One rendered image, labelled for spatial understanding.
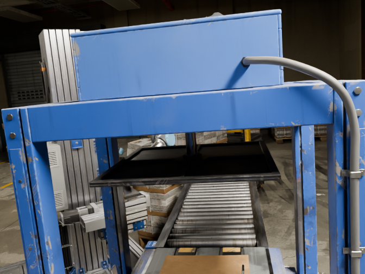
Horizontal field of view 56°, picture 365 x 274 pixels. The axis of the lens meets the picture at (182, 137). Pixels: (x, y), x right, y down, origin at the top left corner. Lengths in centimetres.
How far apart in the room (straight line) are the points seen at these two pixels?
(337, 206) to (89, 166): 204
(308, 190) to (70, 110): 103
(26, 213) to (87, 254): 180
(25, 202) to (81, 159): 159
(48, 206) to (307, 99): 78
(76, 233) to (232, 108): 211
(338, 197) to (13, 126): 88
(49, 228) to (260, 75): 75
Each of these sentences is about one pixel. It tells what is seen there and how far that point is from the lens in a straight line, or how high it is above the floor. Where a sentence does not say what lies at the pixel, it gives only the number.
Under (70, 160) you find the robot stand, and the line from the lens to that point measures 265.
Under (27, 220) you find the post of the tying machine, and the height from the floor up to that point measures 123.
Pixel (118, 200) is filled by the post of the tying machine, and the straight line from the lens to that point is 165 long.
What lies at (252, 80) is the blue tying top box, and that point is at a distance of 98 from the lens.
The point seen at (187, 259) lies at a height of 80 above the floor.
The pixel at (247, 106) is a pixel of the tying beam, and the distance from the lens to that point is 87.
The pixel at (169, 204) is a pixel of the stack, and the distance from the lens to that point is 332.
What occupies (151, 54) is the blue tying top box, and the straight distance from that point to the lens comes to 101.
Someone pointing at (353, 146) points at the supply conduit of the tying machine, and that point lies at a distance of 90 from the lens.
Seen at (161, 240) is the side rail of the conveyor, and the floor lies 80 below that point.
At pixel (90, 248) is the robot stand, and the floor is 40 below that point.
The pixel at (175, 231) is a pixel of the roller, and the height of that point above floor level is 79.
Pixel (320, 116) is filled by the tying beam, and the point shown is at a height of 147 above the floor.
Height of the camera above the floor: 157
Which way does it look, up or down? 8 degrees down
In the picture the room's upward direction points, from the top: 5 degrees counter-clockwise
